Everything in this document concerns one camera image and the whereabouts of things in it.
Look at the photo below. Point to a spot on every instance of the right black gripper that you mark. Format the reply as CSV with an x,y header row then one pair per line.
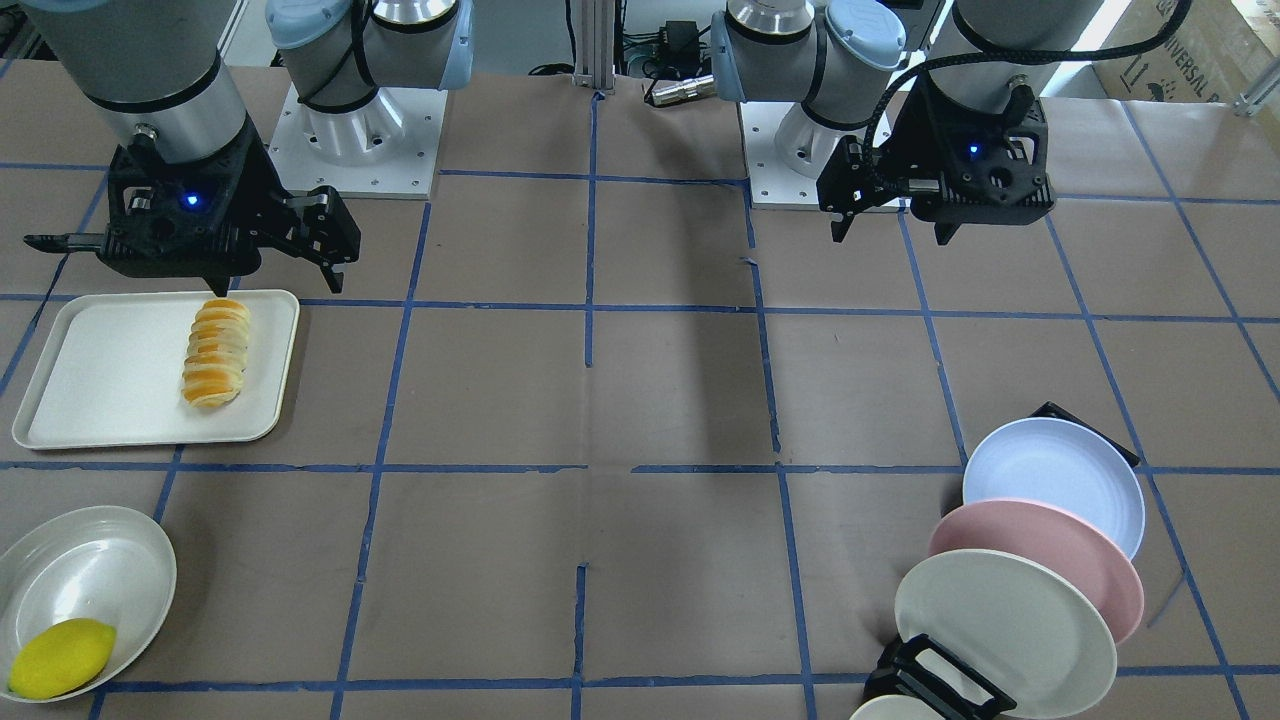
x,y
262,193

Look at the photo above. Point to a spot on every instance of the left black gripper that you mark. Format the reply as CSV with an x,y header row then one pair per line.
x,y
903,150

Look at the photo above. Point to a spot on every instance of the striped orange bread roll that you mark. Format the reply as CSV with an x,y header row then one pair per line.
x,y
217,354

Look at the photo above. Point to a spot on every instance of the light blue plate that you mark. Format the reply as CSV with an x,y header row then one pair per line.
x,y
1067,465

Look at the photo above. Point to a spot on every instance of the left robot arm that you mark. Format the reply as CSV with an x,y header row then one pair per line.
x,y
838,58

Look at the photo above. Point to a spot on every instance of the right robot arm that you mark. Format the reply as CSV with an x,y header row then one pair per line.
x,y
154,70

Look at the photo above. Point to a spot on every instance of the pink plate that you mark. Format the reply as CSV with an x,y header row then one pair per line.
x,y
1060,541

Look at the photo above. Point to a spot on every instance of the cream plate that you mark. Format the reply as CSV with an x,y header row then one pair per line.
x,y
1020,625

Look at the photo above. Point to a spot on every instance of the silver metal cylinder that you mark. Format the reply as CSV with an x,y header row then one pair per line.
x,y
680,92

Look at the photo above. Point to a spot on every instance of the white rectangular tray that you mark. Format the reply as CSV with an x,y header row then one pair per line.
x,y
109,374

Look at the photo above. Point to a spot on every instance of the black power adapter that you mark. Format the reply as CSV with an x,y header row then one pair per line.
x,y
679,45

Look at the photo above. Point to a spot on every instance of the cardboard box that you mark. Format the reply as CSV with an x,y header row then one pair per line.
x,y
1218,51

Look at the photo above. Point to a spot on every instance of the white oval bowl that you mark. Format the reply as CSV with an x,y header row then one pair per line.
x,y
100,566

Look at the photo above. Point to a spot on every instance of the black dish rack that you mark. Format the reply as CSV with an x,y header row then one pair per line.
x,y
925,669

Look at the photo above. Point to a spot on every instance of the yellow lemon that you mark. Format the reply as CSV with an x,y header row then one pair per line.
x,y
62,659

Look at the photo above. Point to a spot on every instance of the cream bowl in rack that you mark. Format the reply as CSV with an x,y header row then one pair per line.
x,y
895,707

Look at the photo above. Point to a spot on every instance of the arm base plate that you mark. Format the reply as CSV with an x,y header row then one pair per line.
x,y
386,149
785,151

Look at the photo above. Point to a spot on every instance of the aluminium frame post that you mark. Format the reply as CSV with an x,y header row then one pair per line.
x,y
594,23

